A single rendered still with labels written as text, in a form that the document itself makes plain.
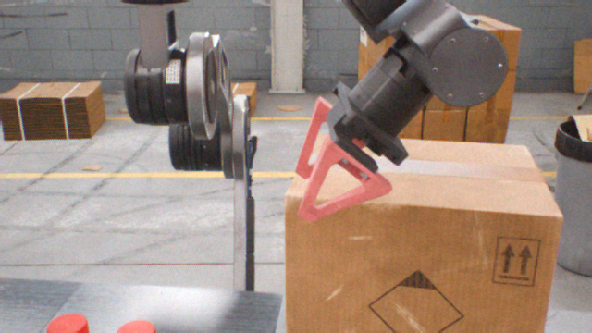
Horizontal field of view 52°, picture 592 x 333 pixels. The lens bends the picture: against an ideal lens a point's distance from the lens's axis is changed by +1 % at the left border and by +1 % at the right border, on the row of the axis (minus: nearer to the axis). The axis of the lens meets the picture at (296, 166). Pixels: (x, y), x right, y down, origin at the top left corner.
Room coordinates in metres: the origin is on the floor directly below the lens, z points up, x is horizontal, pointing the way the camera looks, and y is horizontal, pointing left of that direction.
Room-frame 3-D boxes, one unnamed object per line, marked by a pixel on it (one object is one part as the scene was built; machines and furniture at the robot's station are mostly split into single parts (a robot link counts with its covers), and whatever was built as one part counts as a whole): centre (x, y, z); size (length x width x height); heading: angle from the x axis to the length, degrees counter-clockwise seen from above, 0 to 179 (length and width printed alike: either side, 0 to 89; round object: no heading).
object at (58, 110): (4.55, 1.88, 0.16); 0.65 x 0.54 x 0.32; 95
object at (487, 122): (4.23, -0.92, 0.45); 1.20 x 0.84 x 0.89; 2
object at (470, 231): (0.72, -0.16, 0.99); 0.30 x 0.24 x 0.27; 79
